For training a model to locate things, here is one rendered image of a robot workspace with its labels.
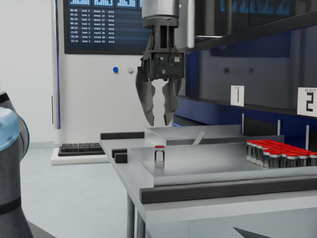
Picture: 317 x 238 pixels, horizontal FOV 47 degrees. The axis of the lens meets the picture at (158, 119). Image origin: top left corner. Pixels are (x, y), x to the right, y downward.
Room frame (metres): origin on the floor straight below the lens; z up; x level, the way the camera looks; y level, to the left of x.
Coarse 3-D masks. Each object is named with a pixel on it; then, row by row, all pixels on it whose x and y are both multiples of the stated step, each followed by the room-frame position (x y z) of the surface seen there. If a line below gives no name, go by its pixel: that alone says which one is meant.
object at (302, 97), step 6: (300, 90) 0.81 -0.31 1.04; (306, 90) 0.79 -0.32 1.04; (312, 90) 0.77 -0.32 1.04; (300, 96) 0.81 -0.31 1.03; (306, 96) 0.79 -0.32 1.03; (300, 102) 0.81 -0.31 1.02; (306, 102) 0.79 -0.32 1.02; (300, 108) 0.81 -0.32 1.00; (312, 108) 0.77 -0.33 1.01; (300, 114) 0.81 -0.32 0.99; (306, 114) 0.79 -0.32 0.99; (312, 114) 0.77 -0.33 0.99
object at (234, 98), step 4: (232, 88) 1.14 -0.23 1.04; (236, 88) 1.11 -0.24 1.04; (240, 88) 1.09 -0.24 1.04; (232, 92) 1.14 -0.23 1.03; (236, 92) 1.11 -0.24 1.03; (240, 92) 1.09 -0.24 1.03; (232, 96) 1.14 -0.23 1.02; (236, 96) 1.11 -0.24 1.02; (240, 96) 1.09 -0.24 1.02; (232, 100) 1.14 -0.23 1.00; (236, 100) 1.11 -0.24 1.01; (240, 100) 1.09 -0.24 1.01; (232, 104) 1.14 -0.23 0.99; (236, 104) 1.11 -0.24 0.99; (240, 104) 1.09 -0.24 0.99
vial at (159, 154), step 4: (156, 148) 0.76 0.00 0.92; (160, 148) 0.76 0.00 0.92; (156, 152) 0.76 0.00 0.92; (160, 152) 0.76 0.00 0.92; (164, 152) 0.76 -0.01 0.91; (156, 156) 0.76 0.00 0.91; (160, 156) 0.75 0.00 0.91; (164, 156) 0.76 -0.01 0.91; (156, 160) 0.76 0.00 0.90; (160, 160) 0.75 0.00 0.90; (164, 160) 0.76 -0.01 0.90; (156, 164) 0.76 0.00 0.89; (160, 164) 0.75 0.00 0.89; (164, 164) 0.76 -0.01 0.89
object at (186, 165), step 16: (208, 144) 0.86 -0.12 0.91; (224, 144) 0.87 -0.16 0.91; (240, 144) 0.88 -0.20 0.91; (128, 160) 0.80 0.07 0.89; (144, 160) 0.82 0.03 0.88; (176, 160) 0.83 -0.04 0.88; (192, 160) 0.83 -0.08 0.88; (208, 160) 0.83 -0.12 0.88; (224, 160) 0.83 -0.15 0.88; (240, 160) 0.83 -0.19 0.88; (144, 176) 0.63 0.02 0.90; (160, 176) 0.56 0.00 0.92; (176, 176) 0.57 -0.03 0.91; (192, 176) 0.58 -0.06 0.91; (208, 176) 0.58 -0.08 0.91; (224, 176) 0.59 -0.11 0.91; (240, 176) 0.60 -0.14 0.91; (256, 176) 0.60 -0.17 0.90; (272, 176) 0.61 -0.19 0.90; (288, 176) 0.62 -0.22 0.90
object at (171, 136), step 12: (144, 132) 1.17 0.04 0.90; (156, 132) 1.18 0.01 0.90; (168, 132) 1.19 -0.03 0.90; (180, 132) 1.20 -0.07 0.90; (192, 132) 1.21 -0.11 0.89; (216, 132) 1.23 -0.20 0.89; (228, 132) 1.24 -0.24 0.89; (240, 132) 1.25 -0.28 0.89; (156, 144) 1.02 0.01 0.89; (168, 144) 0.92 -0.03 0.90; (180, 144) 0.93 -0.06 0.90
